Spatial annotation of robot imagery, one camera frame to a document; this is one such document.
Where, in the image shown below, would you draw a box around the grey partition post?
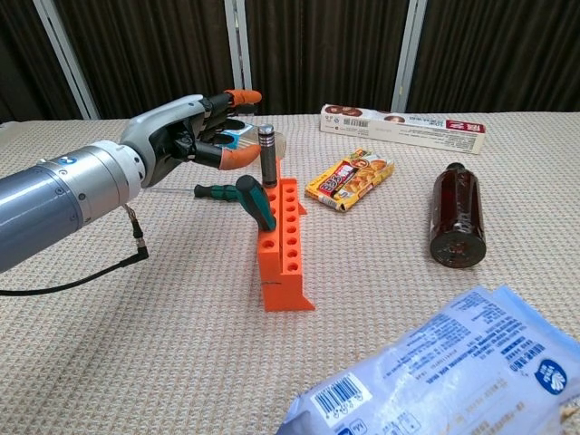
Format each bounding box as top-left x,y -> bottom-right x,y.
224,0 -> 255,117
391,0 -> 427,114
34,0 -> 100,121

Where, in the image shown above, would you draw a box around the beige woven tablecloth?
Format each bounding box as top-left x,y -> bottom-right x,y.
0,111 -> 580,435

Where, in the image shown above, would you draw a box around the brown plastic bottle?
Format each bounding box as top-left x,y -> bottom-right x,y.
429,161 -> 488,269

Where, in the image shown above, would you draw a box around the plain teal handle screwdriver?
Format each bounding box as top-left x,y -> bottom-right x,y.
235,174 -> 278,231

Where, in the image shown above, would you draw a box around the green black striped screwdriver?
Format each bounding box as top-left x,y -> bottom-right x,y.
149,183 -> 241,203

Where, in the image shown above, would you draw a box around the orange screwdriver holder block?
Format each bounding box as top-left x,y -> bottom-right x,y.
257,155 -> 316,314

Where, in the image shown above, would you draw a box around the black metal precision screwdriver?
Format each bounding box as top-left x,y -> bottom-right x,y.
256,124 -> 279,188

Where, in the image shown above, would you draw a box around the clear bottle blue label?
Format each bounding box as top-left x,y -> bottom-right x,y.
212,126 -> 287,158

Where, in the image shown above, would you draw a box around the long white biscuit box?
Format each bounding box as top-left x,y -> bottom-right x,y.
319,103 -> 488,156

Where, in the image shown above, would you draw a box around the yellow curry box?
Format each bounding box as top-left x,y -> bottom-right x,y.
304,148 -> 395,213

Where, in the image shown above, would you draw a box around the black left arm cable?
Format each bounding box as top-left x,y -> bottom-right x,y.
0,203 -> 150,296

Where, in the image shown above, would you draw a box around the blue wet wipes pack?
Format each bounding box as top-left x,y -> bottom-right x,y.
275,284 -> 580,435

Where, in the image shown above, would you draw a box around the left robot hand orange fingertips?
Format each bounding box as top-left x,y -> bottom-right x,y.
120,89 -> 264,189

